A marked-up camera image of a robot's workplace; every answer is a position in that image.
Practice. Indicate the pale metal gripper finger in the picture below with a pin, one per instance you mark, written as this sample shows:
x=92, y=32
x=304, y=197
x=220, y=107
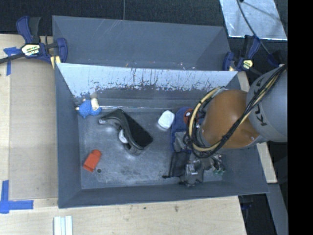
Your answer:
x=200, y=175
x=191, y=172

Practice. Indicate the blue and red plush toy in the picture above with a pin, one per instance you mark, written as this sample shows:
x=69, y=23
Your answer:
x=179, y=121

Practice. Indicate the white rounded cube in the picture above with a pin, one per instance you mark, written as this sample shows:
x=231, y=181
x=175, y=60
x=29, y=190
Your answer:
x=166, y=119

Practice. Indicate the red plastic block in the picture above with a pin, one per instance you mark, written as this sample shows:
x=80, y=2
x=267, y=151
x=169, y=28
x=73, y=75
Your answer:
x=92, y=161

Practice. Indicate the blue toy animal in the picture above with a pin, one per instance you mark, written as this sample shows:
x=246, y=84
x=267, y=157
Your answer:
x=87, y=109

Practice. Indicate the grey metal bin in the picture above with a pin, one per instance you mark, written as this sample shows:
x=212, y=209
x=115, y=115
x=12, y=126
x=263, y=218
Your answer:
x=137, y=45

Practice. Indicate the black cylinder on white bracket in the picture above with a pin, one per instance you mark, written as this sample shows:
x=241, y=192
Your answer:
x=218, y=162

